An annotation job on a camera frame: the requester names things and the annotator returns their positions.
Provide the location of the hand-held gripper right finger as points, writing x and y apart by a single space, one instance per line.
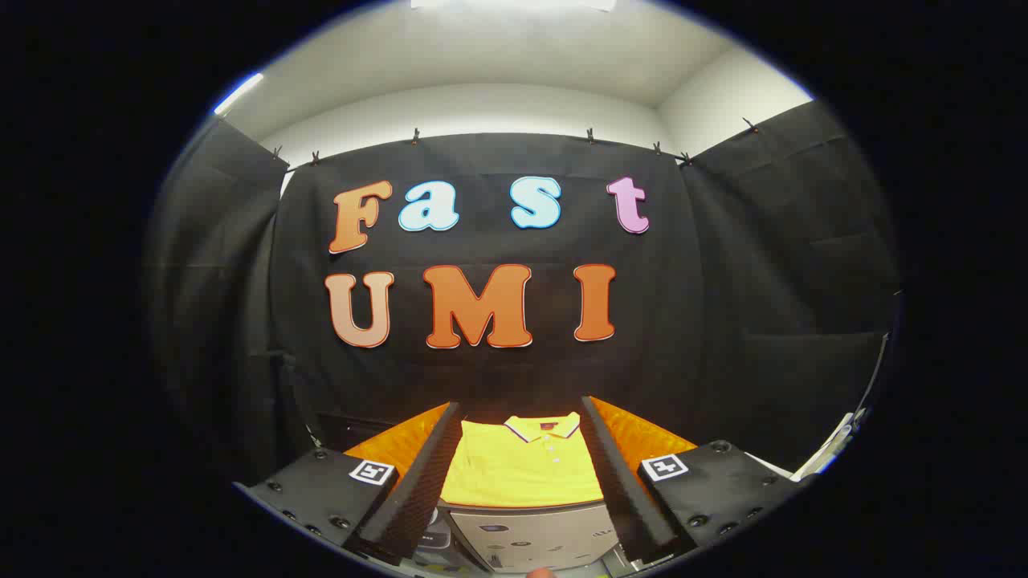
622 482

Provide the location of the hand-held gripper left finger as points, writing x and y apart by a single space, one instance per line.
418 482

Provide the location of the yellow polo shirt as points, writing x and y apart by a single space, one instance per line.
514 470

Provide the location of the white panel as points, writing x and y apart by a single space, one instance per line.
827 449

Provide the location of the row of small black clips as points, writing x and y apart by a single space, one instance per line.
415 135

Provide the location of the ceiling light strip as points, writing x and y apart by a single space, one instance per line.
239 93

